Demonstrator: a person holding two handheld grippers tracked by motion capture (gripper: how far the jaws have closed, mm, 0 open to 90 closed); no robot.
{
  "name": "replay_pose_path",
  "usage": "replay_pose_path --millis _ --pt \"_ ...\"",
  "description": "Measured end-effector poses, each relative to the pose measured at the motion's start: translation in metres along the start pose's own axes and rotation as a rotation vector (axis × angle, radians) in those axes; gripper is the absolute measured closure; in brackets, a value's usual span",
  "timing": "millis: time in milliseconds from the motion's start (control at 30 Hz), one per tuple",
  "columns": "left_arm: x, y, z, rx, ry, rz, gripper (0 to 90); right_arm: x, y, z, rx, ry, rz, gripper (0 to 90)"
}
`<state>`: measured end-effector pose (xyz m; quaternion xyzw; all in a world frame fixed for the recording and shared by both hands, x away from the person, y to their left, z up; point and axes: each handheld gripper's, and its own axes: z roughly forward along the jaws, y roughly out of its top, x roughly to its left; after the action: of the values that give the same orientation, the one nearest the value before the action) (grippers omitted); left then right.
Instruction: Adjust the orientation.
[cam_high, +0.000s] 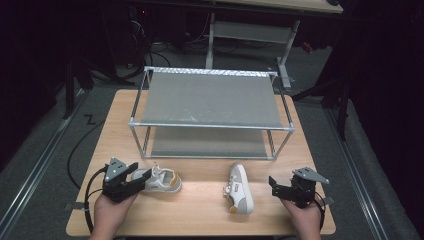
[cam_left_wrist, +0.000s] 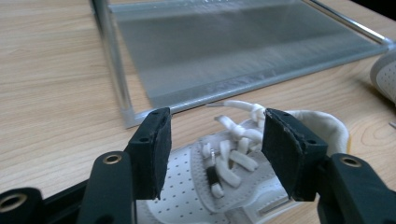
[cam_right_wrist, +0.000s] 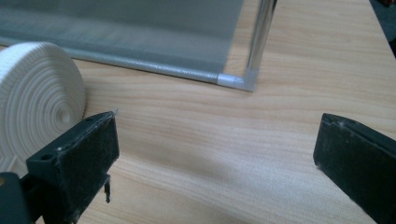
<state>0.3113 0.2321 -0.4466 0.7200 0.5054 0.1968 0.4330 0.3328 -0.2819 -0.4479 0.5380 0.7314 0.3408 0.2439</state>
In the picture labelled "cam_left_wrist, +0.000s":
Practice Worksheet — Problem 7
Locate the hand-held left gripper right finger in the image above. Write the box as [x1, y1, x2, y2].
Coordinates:
[261, 107, 396, 224]

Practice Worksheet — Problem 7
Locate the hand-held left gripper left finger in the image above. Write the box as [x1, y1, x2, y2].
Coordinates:
[77, 106, 173, 224]

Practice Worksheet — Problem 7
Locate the white laced sneaker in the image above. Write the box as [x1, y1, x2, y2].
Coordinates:
[135, 100, 351, 224]

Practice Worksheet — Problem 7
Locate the clear plastic box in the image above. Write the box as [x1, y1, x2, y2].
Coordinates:
[90, 0, 396, 130]

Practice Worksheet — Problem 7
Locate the white perforated sneaker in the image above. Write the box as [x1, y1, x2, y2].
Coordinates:
[369, 49, 396, 105]

